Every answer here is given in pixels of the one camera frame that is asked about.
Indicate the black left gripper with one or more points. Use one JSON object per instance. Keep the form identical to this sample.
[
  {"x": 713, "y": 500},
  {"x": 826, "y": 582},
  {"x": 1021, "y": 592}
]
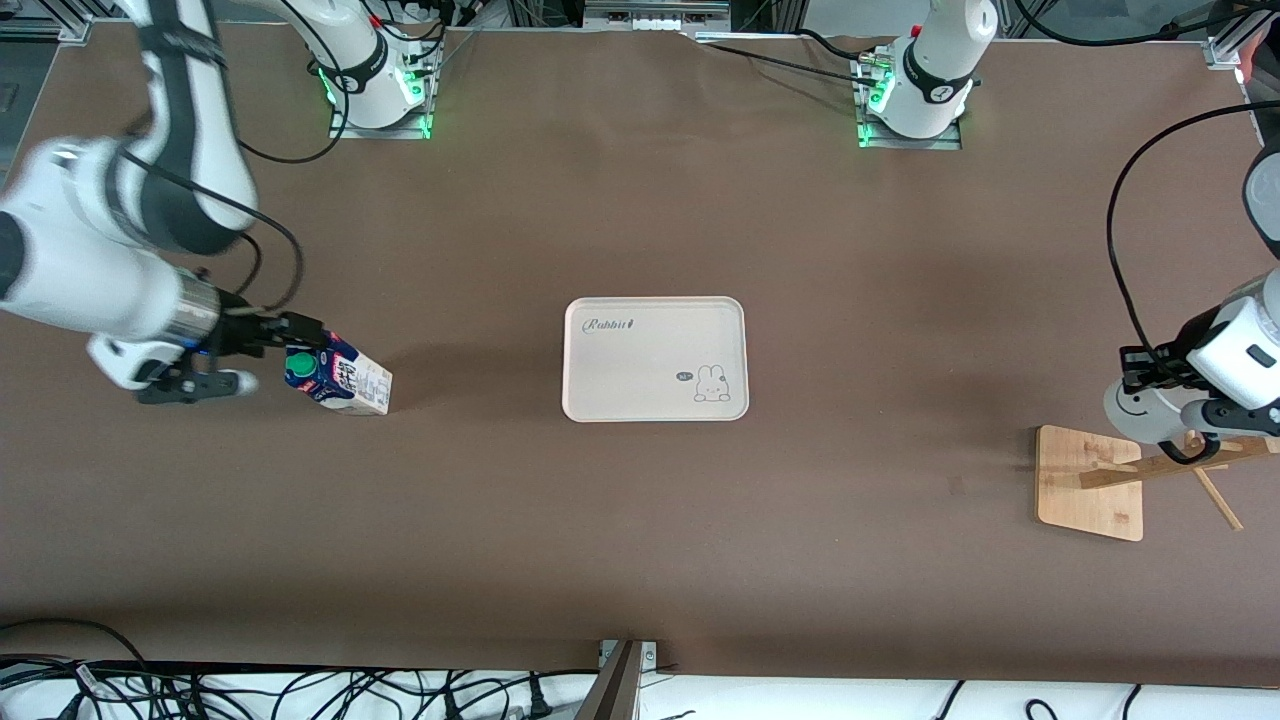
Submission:
[{"x": 1152, "y": 366}]

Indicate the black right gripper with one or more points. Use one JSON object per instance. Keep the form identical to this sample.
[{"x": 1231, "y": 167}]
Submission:
[{"x": 243, "y": 331}]

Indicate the blue milk carton green cap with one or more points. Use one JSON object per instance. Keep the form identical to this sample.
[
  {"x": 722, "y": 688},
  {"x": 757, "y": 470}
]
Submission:
[{"x": 350, "y": 385}]

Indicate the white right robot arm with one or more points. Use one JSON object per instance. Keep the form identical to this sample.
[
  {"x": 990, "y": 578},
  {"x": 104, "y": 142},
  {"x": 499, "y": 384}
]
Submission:
[{"x": 90, "y": 280}]

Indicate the wooden cup rack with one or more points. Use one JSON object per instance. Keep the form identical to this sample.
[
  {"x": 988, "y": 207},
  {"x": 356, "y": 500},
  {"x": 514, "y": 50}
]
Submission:
[{"x": 1090, "y": 490}]

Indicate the cream rabbit print tray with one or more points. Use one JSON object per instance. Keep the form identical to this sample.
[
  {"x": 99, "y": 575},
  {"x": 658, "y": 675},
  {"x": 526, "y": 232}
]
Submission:
[{"x": 650, "y": 360}]

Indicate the grey aluminium profile bar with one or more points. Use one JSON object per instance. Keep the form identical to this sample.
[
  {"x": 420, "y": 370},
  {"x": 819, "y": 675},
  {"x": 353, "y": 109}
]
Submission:
[{"x": 615, "y": 690}]

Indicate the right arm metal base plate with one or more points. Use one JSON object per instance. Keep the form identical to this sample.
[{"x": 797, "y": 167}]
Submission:
[{"x": 345, "y": 125}]

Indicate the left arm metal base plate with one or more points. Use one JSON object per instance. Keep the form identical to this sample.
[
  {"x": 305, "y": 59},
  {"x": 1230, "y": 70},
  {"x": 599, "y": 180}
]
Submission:
[{"x": 950, "y": 143}]

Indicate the small aluminium corner bracket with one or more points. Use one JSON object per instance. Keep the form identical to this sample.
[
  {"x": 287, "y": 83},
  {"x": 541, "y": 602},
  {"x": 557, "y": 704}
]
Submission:
[{"x": 1222, "y": 52}]

